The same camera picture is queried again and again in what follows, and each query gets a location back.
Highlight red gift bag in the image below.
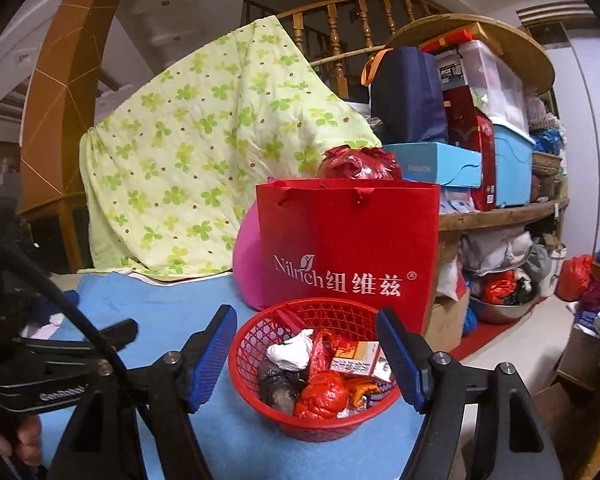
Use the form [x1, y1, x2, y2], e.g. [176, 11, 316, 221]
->
[255, 178, 442, 336]

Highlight black white box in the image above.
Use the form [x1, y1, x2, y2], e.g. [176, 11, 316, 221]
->
[434, 50, 468, 91]

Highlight green clover quilt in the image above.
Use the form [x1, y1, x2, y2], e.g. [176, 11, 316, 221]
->
[79, 16, 383, 281]

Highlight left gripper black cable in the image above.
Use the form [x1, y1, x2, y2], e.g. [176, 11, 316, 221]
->
[0, 230, 151, 426]

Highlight blue towel blanket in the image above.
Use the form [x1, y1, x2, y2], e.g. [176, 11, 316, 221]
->
[40, 270, 431, 480]

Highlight orange red plastic bag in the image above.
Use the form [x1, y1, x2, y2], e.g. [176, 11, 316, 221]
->
[555, 255, 595, 302]

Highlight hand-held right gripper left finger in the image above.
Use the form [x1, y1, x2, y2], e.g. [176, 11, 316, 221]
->
[47, 304, 238, 480]

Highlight white tissue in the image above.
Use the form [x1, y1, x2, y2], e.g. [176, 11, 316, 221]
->
[266, 329, 315, 372]

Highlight round wooden board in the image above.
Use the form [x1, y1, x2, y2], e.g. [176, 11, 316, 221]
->
[385, 12, 556, 96]

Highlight dark wooden cabinet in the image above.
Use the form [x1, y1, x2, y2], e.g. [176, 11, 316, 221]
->
[10, 192, 88, 276]

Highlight red floor mat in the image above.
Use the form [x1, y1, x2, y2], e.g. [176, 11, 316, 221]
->
[450, 317, 521, 361]

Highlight knotted red plastic bag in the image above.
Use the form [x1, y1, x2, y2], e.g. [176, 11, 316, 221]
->
[315, 144, 403, 182]

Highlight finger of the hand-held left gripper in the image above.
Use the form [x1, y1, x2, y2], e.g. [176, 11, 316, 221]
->
[15, 318, 140, 361]

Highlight light blue cardboard box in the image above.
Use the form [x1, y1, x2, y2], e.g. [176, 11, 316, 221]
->
[382, 141, 483, 188]

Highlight red carton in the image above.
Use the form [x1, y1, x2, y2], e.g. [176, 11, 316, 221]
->
[442, 85, 497, 211]

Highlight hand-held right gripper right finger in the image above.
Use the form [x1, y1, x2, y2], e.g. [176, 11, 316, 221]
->
[376, 307, 566, 480]

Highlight wooden stair railing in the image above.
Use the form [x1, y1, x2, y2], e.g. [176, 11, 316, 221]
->
[245, 0, 451, 101]

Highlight person's left hand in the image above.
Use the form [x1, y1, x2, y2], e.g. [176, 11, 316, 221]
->
[0, 410, 43, 468]

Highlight navy bag orange handles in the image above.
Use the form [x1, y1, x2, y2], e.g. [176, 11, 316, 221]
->
[361, 46, 450, 145]

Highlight dark patterned plastic bag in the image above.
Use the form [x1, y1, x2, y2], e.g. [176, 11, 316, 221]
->
[257, 360, 306, 413]

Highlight round wooden table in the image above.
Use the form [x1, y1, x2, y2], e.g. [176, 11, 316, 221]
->
[437, 197, 571, 233]

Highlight metal basin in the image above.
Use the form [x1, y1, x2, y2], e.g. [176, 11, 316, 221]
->
[467, 290, 541, 325]

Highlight brown cardboard box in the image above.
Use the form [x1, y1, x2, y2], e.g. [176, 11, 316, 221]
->
[422, 287, 473, 358]

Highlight clear plastic storage box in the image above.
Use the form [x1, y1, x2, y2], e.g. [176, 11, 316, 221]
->
[457, 39, 528, 121]

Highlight wicker basket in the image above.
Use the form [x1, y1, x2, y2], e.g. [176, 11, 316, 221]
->
[530, 150, 563, 177]

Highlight pink pillow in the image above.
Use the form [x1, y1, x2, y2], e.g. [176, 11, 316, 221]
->
[232, 205, 281, 313]

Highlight red white medicine box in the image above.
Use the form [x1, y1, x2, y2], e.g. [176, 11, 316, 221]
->
[327, 341, 393, 383]

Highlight red mesh basket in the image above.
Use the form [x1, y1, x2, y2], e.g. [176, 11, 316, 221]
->
[228, 298, 417, 443]

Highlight open cardboard box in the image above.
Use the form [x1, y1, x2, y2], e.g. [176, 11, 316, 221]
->
[555, 322, 600, 391]

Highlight shiny red wrapper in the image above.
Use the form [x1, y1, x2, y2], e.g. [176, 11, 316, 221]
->
[307, 329, 342, 377]

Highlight orange wrapper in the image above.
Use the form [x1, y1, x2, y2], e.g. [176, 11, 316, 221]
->
[347, 377, 381, 406]

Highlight light blue plastic bin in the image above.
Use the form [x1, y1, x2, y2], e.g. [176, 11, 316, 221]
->
[490, 122, 536, 208]

